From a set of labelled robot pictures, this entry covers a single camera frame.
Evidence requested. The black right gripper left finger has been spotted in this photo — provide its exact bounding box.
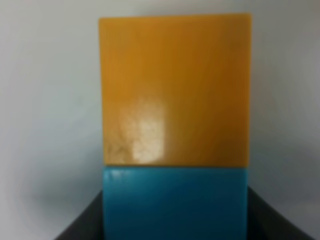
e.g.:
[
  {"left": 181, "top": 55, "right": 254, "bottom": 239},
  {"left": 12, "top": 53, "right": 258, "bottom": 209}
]
[{"left": 55, "top": 191, "right": 105, "bottom": 240}]

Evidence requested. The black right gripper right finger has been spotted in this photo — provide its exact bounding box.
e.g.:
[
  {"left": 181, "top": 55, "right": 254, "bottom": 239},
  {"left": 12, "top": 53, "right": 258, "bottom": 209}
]
[{"left": 247, "top": 187, "right": 312, "bottom": 240}]

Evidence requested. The blue cube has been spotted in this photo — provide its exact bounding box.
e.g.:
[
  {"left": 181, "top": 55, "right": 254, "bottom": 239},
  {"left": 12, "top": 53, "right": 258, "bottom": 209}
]
[{"left": 102, "top": 167, "right": 248, "bottom": 240}]

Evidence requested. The orange cube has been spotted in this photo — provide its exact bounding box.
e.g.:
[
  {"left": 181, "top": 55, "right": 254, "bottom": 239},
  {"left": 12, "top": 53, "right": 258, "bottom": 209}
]
[{"left": 98, "top": 13, "right": 252, "bottom": 168}]

